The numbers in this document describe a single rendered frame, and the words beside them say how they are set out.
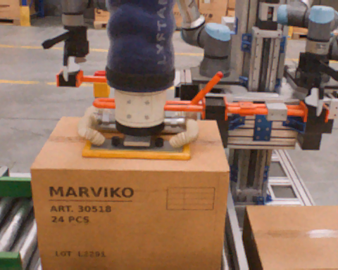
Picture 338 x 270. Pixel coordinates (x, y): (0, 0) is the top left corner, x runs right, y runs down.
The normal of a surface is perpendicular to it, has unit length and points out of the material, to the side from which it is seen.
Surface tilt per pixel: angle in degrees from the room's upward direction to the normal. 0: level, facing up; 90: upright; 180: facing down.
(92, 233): 90
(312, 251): 0
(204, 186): 90
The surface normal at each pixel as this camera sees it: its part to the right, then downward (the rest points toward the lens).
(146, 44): 0.53, 0.04
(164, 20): 0.79, -0.07
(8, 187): 0.09, 0.34
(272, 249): 0.07, -0.94
